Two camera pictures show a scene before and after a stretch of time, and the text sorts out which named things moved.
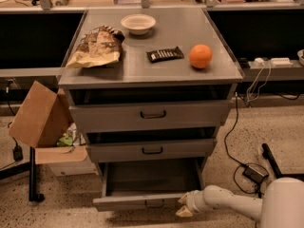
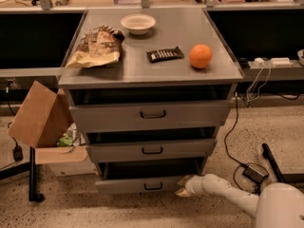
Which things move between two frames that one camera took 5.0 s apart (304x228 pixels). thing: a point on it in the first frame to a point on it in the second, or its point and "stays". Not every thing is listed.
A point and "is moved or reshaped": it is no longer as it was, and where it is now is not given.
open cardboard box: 44,118 stays
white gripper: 197,200 to 191,185
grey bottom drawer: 147,185 is moved or reshaped
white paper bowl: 138,24 stays
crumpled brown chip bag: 98,46 stays
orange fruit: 200,56 stays
